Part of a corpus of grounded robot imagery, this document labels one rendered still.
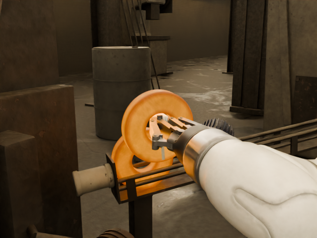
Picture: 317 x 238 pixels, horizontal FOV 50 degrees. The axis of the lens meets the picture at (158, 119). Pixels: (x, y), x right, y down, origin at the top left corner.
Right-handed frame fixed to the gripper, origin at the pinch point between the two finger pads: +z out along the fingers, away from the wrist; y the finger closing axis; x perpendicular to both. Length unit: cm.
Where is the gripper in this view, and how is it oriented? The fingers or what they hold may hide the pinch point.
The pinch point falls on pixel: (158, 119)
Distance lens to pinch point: 71.6
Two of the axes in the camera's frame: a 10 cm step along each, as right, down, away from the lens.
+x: 0.1, -9.6, -2.9
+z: -3.7, -2.7, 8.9
